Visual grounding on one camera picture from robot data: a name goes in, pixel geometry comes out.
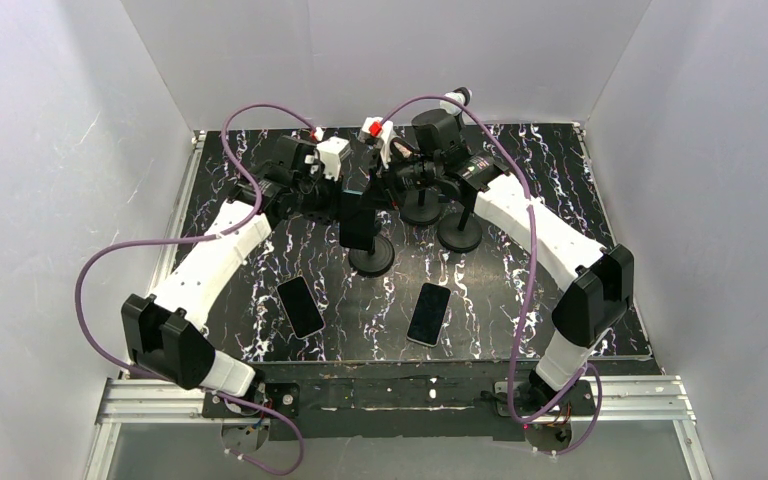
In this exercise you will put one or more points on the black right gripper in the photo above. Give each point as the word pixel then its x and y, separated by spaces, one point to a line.
pixel 387 183

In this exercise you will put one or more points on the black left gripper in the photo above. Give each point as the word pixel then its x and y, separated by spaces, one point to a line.
pixel 342 201

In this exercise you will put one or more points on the black phone stand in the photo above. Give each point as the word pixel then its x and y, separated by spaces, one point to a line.
pixel 460 232
pixel 375 261
pixel 421 208

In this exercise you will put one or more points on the blue smartphone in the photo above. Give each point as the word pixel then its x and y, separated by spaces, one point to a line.
pixel 357 223

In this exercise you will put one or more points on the black phone stand front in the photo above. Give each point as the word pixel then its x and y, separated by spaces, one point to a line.
pixel 375 261

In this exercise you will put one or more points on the black smartphone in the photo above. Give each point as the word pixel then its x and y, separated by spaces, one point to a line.
pixel 429 314
pixel 300 307

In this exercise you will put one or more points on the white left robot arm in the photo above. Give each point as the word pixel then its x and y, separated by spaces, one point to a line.
pixel 163 330

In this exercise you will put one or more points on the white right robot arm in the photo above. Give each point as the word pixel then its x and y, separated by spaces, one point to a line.
pixel 596 281

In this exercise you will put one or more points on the white microphone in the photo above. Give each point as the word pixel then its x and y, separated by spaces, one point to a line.
pixel 456 100

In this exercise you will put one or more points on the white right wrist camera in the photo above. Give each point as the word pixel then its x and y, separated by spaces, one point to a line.
pixel 378 133

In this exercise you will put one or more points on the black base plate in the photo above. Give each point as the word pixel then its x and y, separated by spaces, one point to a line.
pixel 386 399

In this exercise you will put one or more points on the aluminium rail frame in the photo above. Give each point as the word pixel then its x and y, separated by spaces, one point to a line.
pixel 157 431

